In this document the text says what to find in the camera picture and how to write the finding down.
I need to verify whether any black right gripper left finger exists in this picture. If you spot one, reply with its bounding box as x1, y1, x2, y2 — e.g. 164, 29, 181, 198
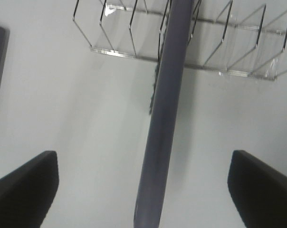
0, 151, 59, 228

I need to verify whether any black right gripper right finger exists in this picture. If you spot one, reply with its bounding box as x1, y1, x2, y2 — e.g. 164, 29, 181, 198
227, 150, 287, 228

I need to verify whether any purple brush with black bristles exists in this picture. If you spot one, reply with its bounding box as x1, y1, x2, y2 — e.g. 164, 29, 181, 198
133, 0, 193, 228

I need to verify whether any chrome wire dish rack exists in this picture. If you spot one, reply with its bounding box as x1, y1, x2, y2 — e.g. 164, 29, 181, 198
72, 0, 287, 81

